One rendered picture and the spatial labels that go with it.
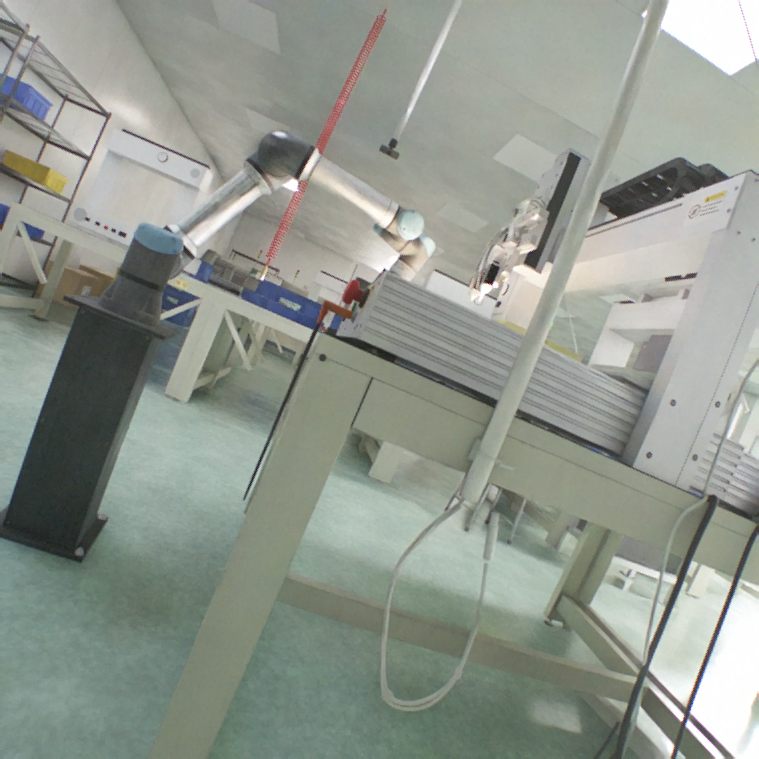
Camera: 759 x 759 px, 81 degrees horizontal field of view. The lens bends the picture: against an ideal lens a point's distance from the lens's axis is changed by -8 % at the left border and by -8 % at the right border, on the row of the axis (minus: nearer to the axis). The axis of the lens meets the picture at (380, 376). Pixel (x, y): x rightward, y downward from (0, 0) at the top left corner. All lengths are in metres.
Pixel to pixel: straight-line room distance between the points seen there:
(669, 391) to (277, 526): 0.57
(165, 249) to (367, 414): 0.81
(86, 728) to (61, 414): 0.67
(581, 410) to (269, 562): 0.47
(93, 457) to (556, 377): 1.05
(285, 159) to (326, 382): 0.85
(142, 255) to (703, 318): 1.14
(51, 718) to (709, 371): 1.16
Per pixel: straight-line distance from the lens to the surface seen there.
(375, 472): 3.23
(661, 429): 0.78
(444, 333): 0.65
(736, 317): 0.85
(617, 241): 1.09
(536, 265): 1.24
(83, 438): 1.31
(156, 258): 1.27
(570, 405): 0.72
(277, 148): 1.35
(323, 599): 1.34
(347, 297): 0.74
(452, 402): 0.61
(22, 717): 1.04
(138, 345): 1.24
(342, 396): 0.59
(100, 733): 1.03
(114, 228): 3.42
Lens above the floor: 0.75
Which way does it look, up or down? 2 degrees down
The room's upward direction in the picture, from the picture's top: 23 degrees clockwise
